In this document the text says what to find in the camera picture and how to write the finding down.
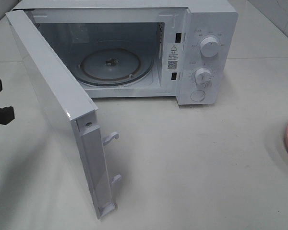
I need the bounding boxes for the white microwave door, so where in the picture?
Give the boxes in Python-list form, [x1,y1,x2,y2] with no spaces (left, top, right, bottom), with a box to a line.
[6,10,121,218]

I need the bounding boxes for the round door release button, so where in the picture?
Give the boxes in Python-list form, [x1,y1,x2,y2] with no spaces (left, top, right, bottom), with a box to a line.
[190,90,205,102]

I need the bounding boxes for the white timer knob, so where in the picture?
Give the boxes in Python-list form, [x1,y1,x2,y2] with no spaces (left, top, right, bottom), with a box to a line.
[194,68,213,85]

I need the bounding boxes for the glass microwave turntable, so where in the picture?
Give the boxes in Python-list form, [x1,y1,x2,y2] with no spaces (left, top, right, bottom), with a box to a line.
[75,48,154,86]

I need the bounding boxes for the warning label sticker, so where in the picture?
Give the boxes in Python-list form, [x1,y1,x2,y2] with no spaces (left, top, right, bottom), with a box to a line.
[166,43,181,70]

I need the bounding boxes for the white microwave oven body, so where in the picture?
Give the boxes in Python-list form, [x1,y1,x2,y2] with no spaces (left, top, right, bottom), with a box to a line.
[11,0,238,105]

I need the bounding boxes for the upper white power knob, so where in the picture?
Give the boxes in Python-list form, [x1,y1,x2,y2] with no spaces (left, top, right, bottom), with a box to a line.
[199,35,220,58]

